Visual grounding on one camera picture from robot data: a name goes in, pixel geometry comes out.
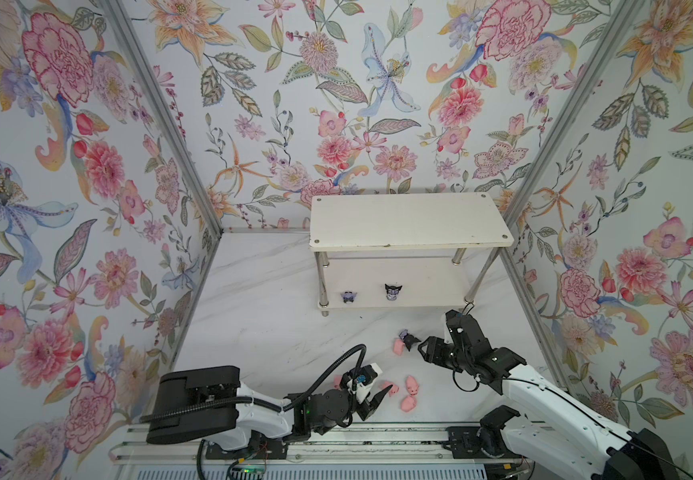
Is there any black purple figurine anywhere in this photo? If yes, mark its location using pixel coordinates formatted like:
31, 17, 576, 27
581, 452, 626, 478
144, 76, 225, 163
398, 329, 420, 351
342, 291, 357, 304
384, 284, 403, 301

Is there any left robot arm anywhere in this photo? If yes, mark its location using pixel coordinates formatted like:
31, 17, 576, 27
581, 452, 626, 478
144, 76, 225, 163
140, 363, 398, 452

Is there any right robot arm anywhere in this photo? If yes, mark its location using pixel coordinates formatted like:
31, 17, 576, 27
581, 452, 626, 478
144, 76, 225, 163
406, 310, 691, 479

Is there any white two-tier shelf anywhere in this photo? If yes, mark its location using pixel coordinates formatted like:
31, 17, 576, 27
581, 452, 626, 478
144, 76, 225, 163
310, 192, 513, 314

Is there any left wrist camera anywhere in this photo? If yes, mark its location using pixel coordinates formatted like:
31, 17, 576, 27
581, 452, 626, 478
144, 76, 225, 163
346, 363, 382, 403

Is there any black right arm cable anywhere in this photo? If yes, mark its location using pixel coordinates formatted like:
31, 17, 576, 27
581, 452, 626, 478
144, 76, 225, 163
450, 302, 693, 480

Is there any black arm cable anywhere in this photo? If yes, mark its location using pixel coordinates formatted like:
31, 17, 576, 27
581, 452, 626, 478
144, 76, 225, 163
138, 343, 368, 424
450, 302, 693, 480

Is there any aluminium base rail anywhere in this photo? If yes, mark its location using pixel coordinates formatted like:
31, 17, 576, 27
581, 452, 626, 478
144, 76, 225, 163
110, 423, 522, 466

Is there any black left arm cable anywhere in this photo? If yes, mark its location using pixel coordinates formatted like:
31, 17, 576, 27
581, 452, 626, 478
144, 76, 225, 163
138, 343, 368, 424

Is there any aluminium corner post left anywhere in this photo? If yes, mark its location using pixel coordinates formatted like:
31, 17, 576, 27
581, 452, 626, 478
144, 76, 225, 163
96, 0, 224, 235

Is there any aluminium corner post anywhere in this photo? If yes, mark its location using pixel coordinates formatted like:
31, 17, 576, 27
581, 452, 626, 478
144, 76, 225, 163
498, 0, 647, 232
96, 0, 224, 235

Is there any aluminium corner post right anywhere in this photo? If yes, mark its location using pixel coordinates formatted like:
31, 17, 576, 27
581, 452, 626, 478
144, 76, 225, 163
498, 0, 647, 232

